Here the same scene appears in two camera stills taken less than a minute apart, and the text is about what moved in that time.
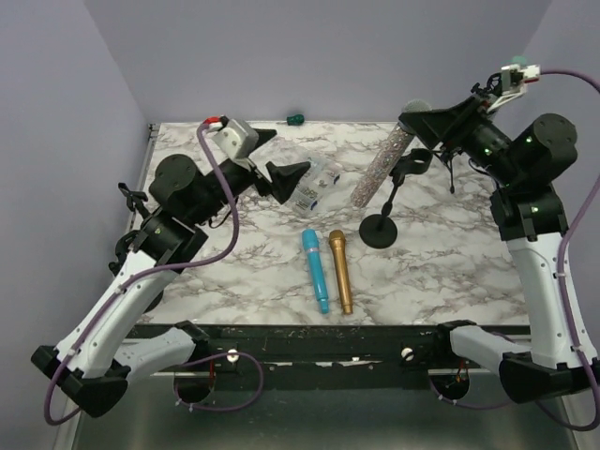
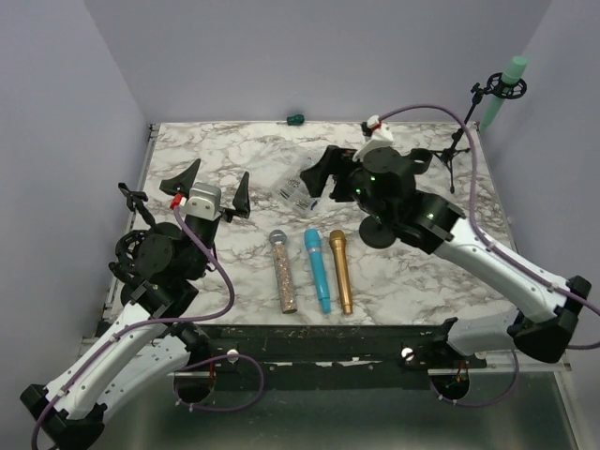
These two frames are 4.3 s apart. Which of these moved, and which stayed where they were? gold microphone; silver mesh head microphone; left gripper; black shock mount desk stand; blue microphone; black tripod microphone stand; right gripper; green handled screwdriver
Moved: right gripper; silver mesh head microphone; left gripper
Stayed: black shock mount desk stand; gold microphone; black tripod microphone stand; green handled screwdriver; blue microphone
